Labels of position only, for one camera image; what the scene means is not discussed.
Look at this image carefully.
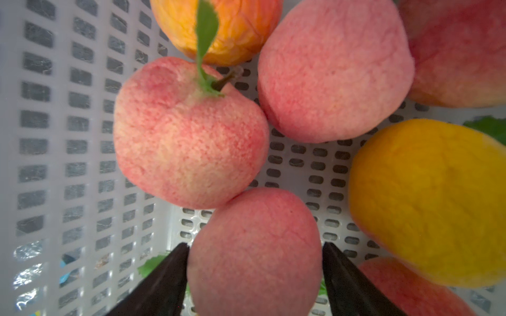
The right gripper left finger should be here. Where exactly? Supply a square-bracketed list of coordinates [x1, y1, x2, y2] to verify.
[107, 243, 190, 316]

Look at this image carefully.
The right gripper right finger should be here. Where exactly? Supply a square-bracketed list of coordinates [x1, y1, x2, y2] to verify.
[322, 242, 406, 316]

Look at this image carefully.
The pink peach with leaf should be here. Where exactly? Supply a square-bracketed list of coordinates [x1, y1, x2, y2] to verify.
[113, 0, 271, 210]

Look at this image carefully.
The orange-red peach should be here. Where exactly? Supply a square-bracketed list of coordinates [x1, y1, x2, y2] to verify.
[150, 0, 283, 67]

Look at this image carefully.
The red peach front right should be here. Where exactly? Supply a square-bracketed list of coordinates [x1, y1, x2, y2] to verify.
[358, 258, 476, 316]

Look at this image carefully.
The red peach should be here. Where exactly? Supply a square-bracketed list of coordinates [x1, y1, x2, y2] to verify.
[358, 258, 476, 316]
[398, 1, 505, 108]

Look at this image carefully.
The yellow peach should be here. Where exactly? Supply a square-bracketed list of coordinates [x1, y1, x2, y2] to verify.
[348, 118, 505, 288]

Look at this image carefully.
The red peach back right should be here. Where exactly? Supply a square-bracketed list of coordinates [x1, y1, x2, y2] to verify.
[398, 1, 505, 108]

